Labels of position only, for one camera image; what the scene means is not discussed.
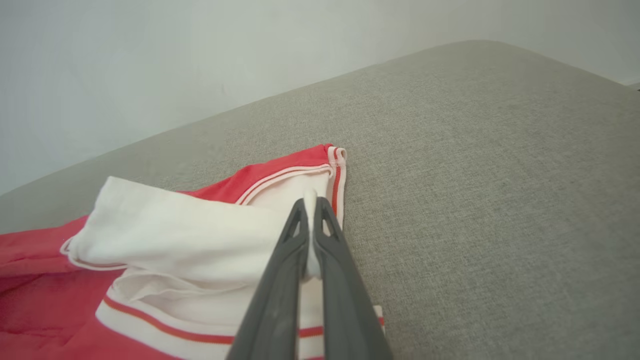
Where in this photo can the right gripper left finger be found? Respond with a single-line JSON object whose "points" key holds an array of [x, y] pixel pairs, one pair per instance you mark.
{"points": [[272, 310]]}

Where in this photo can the red Bulls basketball jersey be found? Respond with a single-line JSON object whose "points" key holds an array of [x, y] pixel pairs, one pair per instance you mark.
{"points": [[175, 240]]}

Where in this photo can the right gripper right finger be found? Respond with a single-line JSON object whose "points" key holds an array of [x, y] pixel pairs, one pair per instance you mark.
{"points": [[347, 310]]}

